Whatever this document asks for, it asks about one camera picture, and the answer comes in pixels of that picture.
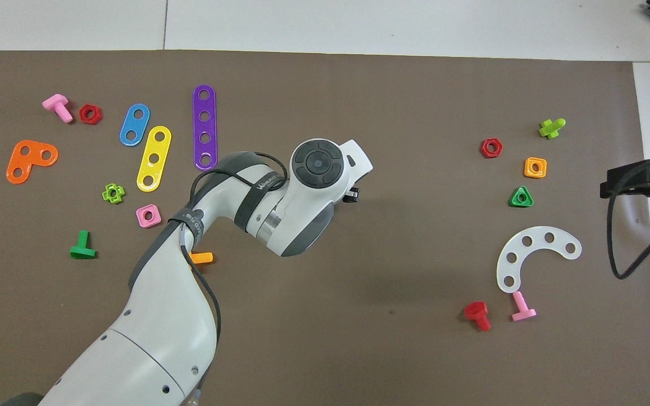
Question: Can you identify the green plastic screw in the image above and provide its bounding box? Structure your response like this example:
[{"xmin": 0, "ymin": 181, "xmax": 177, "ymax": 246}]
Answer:
[{"xmin": 69, "ymin": 230, "xmax": 98, "ymax": 260}]

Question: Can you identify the green triangle nut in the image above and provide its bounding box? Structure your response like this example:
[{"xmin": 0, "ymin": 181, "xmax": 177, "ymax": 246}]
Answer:
[{"xmin": 509, "ymin": 186, "xmax": 534, "ymax": 208}]

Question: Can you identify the pink plastic screw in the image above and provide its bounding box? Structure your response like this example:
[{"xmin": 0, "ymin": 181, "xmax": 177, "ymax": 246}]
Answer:
[
  {"xmin": 511, "ymin": 291, "xmax": 537, "ymax": 322},
  {"xmin": 42, "ymin": 94, "xmax": 73, "ymax": 123}
]

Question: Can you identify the purple four-hole strip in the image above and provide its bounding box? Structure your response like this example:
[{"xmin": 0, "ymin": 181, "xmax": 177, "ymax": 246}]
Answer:
[{"xmin": 192, "ymin": 85, "xmax": 218, "ymax": 171}]

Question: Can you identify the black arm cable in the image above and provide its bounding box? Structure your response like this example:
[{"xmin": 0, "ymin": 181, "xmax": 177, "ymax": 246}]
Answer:
[
  {"xmin": 609, "ymin": 164, "xmax": 650, "ymax": 280},
  {"xmin": 178, "ymin": 151, "xmax": 289, "ymax": 361}
]

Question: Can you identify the orange heart-shaped plate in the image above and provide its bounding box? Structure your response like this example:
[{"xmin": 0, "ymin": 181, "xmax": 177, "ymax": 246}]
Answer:
[{"xmin": 6, "ymin": 140, "xmax": 59, "ymax": 185}]

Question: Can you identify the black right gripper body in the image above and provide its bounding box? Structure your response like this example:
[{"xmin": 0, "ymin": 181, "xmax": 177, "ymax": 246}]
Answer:
[{"xmin": 600, "ymin": 158, "xmax": 650, "ymax": 207}]

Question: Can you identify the blue two-hole strip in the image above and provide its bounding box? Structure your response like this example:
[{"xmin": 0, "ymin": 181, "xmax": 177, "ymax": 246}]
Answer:
[{"xmin": 119, "ymin": 103, "xmax": 151, "ymax": 147}]

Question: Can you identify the yellow three-hole strip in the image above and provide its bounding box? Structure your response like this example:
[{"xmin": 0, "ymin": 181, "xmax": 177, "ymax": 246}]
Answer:
[{"xmin": 136, "ymin": 125, "xmax": 172, "ymax": 193}]

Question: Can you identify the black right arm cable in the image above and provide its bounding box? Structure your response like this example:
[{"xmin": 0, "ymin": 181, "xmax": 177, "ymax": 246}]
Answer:
[{"xmin": 609, "ymin": 164, "xmax": 650, "ymax": 280}]

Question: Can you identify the red plastic screw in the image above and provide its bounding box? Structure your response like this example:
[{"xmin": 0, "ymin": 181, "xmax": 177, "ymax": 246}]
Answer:
[{"xmin": 464, "ymin": 301, "xmax": 491, "ymax": 332}]

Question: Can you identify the pink square nut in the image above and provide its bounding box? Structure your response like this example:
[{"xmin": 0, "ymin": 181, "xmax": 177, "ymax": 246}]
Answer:
[{"xmin": 136, "ymin": 204, "xmax": 162, "ymax": 228}]

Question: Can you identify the lime cross-head screw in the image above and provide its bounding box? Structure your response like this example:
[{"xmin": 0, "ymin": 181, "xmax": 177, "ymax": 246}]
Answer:
[{"xmin": 538, "ymin": 118, "xmax": 566, "ymax": 140}]

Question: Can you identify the white curved perforated plate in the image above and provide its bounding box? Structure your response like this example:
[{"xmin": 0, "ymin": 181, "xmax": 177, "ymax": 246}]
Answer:
[{"xmin": 496, "ymin": 226, "xmax": 582, "ymax": 294}]

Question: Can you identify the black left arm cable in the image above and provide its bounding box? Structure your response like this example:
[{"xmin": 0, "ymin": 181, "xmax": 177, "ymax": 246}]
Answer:
[{"xmin": 178, "ymin": 151, "xmax": 289, "ymax": 361}]

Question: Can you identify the brown table mat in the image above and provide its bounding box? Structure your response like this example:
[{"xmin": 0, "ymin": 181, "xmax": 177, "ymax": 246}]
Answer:
[{"xmin": 0, "ymin": 50, "xmax": 650, "ymax": 406}]

